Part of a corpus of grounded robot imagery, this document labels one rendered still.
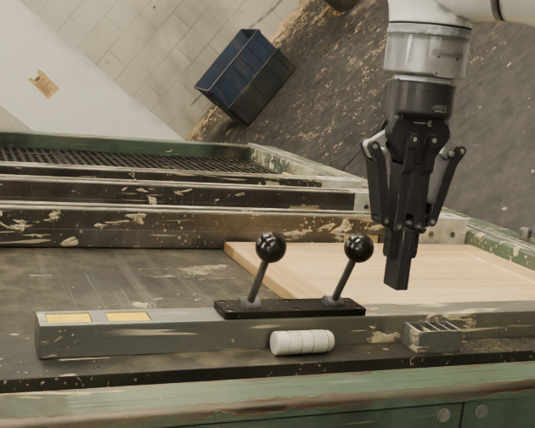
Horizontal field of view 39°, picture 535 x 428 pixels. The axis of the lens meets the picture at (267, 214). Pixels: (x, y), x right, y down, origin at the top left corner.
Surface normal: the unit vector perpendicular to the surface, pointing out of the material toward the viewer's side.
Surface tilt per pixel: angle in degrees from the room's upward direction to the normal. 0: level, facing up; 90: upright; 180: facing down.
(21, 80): 90
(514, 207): 0
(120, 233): 90
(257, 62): 90
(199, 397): 55
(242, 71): 90
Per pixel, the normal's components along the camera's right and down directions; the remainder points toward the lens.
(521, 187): -0.69, -0.58
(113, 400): 0.11, -0.98
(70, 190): 0.37, 0.21
